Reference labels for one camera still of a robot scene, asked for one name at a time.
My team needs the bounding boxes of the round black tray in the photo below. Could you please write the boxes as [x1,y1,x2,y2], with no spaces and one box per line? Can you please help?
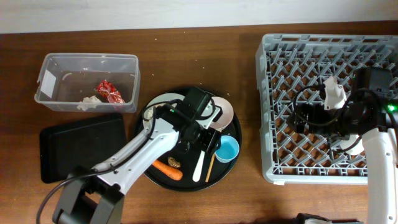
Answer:
[131,86,243,192]

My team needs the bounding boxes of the blue plastic cup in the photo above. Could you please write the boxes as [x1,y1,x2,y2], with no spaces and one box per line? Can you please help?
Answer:
[215,135,240,163]

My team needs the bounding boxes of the pink bowl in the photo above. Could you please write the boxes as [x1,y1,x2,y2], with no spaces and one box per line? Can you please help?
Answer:
[210,96,234,132]

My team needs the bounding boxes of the grey plate with food scraps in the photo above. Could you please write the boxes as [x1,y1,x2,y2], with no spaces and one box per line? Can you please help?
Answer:
[142,93,185,131]

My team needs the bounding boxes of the cream paper cup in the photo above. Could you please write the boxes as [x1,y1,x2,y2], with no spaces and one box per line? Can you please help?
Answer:
[340,134,364,156]

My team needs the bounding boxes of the red snack wrapper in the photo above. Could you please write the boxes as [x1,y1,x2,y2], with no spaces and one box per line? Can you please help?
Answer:
[95,80,125,103]

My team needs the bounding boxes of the white tissue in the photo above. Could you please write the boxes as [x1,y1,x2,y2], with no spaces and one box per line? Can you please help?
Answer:
[77,95,102,111]

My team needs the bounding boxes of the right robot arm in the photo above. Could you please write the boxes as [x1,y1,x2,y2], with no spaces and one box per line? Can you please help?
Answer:
[287,67,397,223]

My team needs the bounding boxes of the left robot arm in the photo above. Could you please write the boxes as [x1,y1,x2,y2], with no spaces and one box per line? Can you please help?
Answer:
[52,87,222,223]

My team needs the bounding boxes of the grey dishwasher rack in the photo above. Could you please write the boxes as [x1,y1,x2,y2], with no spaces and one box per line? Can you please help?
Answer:
[256,34,397,185]

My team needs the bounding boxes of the wooden chopstick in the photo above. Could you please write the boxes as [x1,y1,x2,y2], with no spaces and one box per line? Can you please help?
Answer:
[205,153,215,183]

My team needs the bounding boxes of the white plastic fork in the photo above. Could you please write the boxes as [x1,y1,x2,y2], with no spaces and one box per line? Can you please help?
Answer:
[192,151,205,182]

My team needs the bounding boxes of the brown food scrap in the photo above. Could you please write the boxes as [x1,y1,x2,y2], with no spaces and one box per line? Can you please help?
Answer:
[167,157,181,169]

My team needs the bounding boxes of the orange carrot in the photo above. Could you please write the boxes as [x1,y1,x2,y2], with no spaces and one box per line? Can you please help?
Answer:
[152,160,183,180]

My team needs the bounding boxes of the black rectangular tray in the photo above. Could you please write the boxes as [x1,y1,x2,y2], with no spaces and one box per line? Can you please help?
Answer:
[39,113,127,184]

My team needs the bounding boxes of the clear plastic bin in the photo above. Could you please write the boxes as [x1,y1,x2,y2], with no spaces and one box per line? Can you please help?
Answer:
[34,53,141,113]

